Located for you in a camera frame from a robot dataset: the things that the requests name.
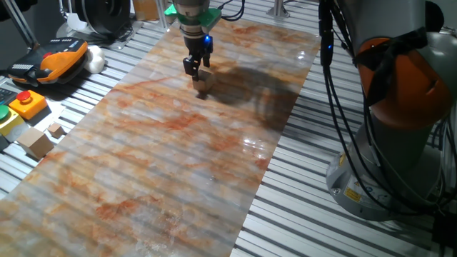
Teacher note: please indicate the black round spool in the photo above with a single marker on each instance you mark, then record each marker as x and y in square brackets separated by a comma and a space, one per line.
[103, 14]

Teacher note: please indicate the green button yellow box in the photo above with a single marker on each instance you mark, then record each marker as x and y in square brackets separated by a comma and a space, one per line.
[10, 121]

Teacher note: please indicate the brown cardboard box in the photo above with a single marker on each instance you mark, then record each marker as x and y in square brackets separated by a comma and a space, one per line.
[144, 9]

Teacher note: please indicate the silver upright post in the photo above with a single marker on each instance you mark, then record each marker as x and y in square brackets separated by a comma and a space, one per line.
[161, 18]

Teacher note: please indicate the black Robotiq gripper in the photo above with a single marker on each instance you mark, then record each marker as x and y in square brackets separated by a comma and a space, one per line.
[196, 46]

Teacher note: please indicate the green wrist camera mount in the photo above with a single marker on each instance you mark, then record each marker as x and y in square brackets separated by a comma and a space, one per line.
[210, 18]

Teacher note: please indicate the orange black teach pendant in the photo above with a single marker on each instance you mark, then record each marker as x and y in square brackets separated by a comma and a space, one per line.
[53, 60]

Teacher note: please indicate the thick grey metal strut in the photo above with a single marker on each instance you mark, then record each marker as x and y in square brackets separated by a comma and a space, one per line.
[21, 23]

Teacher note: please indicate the orange marble pattern mat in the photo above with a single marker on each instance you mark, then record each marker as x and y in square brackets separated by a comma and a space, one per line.
[160, 160]

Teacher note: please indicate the black computer keyboard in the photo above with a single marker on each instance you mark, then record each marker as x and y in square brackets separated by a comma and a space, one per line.
[7, 96]

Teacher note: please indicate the large wooden cube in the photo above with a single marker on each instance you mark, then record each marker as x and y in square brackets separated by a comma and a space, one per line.
[35, 142]

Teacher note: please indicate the white crumpled lump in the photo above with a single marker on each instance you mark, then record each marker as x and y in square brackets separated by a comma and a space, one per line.
[94, 59]

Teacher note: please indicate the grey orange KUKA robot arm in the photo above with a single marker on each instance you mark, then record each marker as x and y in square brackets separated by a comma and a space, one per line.
[392, 89]

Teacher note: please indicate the grey base plate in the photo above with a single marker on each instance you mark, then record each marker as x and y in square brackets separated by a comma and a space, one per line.
[125, 35]

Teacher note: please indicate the red button orange box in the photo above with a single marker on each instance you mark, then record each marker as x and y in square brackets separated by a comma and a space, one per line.
[28, 105]

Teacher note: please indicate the tiny wooden cube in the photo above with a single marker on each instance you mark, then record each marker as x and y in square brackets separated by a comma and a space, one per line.
[56, 130]

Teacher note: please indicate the small wooden cube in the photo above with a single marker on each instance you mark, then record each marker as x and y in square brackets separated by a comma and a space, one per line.
[206, 80]

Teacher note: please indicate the silver post foot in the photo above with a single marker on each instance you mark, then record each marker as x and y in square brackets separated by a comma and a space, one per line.
[277, 10]

